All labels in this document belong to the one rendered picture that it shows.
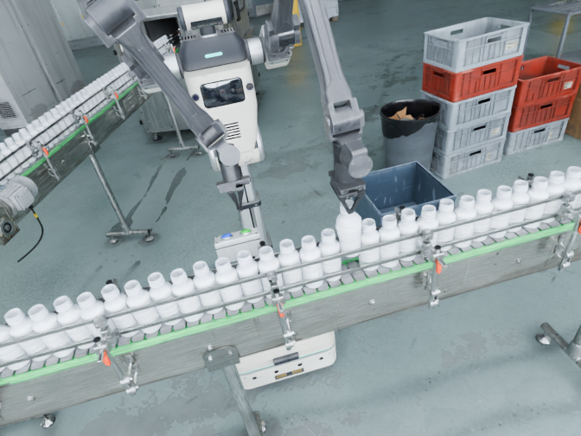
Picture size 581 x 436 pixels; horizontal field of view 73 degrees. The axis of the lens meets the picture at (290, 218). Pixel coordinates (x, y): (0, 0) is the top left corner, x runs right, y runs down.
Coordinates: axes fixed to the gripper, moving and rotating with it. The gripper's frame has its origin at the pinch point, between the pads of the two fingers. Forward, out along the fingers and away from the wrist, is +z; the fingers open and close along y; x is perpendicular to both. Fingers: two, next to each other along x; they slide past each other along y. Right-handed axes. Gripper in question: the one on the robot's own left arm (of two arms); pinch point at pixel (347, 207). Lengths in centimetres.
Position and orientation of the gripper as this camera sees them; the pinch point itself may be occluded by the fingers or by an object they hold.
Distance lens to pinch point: 104.8
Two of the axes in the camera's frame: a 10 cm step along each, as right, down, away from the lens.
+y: -2.4, -5.6, 8.0
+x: -9.6, 2.4, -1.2
